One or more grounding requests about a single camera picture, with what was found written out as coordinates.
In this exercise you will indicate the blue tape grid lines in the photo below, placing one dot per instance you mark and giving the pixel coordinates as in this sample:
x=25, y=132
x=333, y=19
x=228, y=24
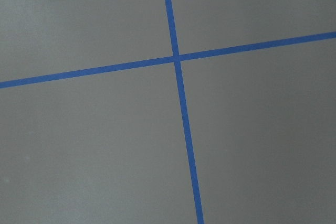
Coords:
x=176, y=59

